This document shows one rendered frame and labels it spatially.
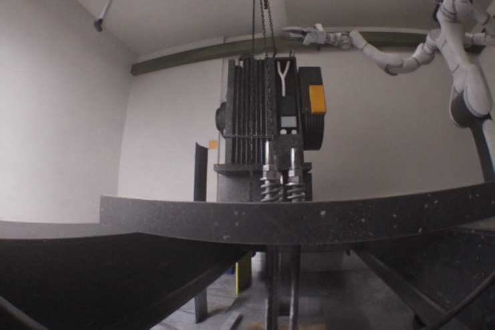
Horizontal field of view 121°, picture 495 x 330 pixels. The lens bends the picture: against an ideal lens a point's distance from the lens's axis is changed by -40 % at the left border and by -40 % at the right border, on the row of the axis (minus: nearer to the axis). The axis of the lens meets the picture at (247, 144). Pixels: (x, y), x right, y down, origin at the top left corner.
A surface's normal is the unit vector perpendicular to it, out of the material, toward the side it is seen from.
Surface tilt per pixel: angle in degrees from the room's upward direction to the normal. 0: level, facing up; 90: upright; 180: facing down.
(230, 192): 90
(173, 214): 90
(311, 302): 90
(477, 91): 89
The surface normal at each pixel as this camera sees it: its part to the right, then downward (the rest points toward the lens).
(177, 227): -0.23, -0.24
